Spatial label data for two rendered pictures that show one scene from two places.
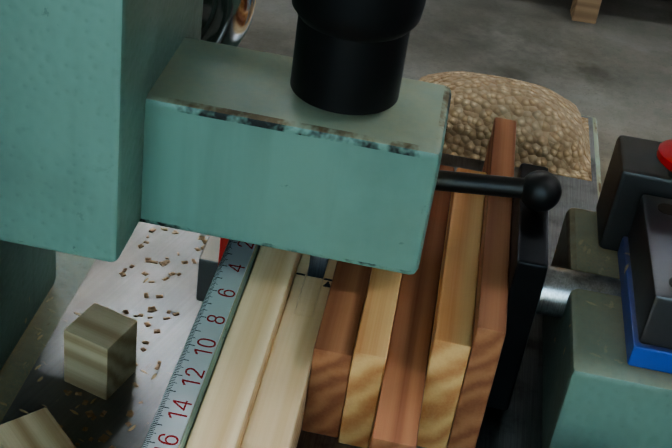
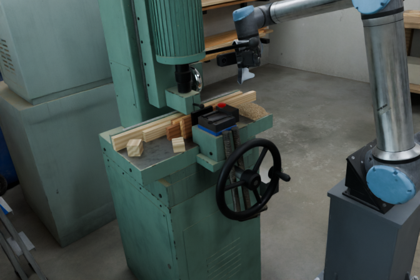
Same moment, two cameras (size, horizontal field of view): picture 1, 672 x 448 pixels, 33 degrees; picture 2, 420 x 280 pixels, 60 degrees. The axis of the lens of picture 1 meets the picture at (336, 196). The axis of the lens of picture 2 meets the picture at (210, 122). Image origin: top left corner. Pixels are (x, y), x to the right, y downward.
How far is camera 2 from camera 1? 1.08 m
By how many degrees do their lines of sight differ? 43
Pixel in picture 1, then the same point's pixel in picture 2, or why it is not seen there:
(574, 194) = (248, 121)
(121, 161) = (157, 95)
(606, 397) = (194, 130)
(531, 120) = (249, 109)
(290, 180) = (175, 100)
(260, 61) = not seen: hidden behind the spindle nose
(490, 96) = (245, 105)
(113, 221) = (158, 102)
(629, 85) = not seen: outside the picture
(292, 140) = (174, 95)
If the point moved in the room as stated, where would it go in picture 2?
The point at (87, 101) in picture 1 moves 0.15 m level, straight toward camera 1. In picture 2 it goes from (154, 87) to (126, 101)
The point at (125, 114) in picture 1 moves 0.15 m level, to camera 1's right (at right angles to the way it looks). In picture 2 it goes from (157, 89) to (182, 98)
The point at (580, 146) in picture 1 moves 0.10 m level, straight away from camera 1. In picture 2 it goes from (255, 114) to (276, 108)
